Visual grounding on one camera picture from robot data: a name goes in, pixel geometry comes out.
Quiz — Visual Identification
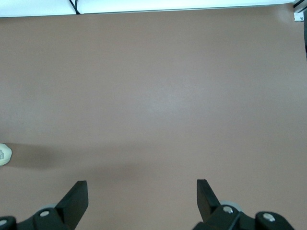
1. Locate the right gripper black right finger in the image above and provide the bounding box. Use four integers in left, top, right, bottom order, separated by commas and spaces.
194, 179, 295, 230

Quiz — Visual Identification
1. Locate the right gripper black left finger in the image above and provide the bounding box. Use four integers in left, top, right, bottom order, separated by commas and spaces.
0, 181, 90, 230

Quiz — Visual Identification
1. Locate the blue white tennis ball can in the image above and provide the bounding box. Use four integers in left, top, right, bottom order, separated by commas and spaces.
0, 143, 12, 166

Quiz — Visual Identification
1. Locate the black cable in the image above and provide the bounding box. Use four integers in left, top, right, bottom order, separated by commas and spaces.
69, 0, 81, 15

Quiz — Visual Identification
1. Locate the aluminium corner bracket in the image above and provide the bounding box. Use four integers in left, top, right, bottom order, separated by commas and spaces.
293, 0, 307, 23

